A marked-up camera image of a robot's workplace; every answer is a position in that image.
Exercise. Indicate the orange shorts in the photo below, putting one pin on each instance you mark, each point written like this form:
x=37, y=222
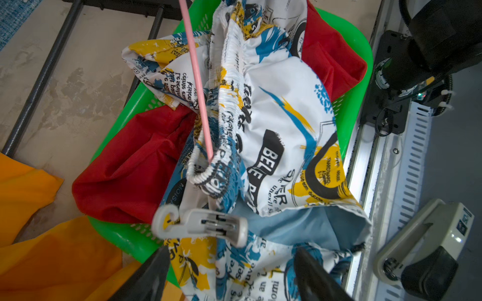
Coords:
x=68, y=262

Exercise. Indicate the grey clothespin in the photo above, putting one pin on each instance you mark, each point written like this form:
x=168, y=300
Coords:
x=169, y=223

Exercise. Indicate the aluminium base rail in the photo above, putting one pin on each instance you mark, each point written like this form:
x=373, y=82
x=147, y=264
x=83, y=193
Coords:
x=416, y=167

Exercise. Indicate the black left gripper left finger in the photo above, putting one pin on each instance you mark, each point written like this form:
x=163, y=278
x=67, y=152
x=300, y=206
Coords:
x=148, y=282

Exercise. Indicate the green plastic basket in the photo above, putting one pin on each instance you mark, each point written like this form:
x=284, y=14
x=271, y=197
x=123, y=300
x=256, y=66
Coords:
x=165, y=71

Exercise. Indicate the white blue patterned shorts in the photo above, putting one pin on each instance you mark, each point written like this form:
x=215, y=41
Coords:
x=277, y=160

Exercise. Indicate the black clothes rack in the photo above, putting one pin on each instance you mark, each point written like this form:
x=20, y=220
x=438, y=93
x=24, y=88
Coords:
x=63, y=82

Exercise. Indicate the pink wire hanger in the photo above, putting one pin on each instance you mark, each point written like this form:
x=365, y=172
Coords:
x=198, y=80

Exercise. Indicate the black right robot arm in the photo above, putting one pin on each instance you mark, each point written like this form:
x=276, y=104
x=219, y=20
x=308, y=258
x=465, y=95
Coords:
x=445, y=37

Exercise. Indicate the red shorts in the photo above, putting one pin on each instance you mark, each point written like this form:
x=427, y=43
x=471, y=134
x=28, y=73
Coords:
x=126, y=181

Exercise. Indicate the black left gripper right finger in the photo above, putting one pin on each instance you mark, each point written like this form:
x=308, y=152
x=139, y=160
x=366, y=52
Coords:
x=313, y=282

